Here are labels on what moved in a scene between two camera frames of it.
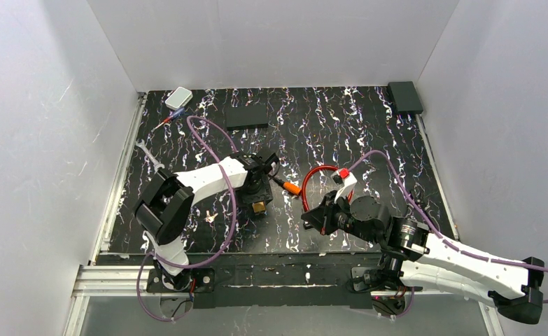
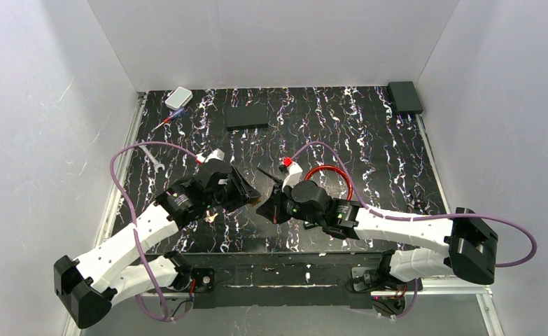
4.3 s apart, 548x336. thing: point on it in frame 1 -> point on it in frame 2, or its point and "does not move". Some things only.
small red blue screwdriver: x=176 y=114 does not move
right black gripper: x=327 y=216 -> x=274 y=204
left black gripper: x=264 y=166 -> x=236 y=189
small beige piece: x=210 y=218 does not move
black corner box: x=406 y=98 does not move
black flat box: x=246 y=117 does not move
